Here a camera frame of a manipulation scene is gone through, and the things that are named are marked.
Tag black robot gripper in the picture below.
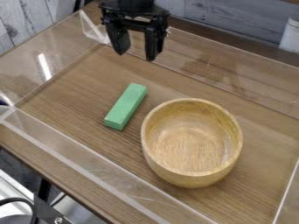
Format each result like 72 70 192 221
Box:
99 0 169 61

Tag green rectangular block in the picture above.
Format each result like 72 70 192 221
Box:
104 83 147 130

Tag brown wooden bowl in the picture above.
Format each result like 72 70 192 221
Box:
140 98 243 188

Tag white cylindrical container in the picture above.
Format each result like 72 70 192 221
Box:
279 14 299 53

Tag clear acrylic tray walls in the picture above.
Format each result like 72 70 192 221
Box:
0 7 299 224

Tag black metal table leg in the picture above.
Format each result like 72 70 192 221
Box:
37 178 52 201

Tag black bracket with screw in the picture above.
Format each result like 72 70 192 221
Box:
33 196 73 224

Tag black cable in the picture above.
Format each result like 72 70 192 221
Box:
0 197 39 224

